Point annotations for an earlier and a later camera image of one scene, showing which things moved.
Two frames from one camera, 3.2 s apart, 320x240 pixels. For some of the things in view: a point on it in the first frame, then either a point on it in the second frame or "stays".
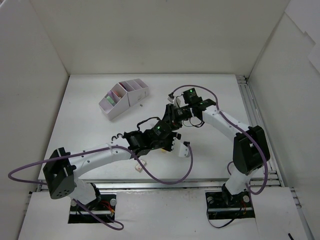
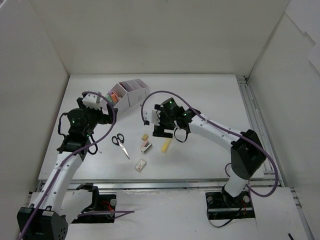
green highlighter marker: (111, 100) stays
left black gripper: (170, 141) -> (105, 117)
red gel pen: (123, 86) stays
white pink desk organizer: (124, 94) stays
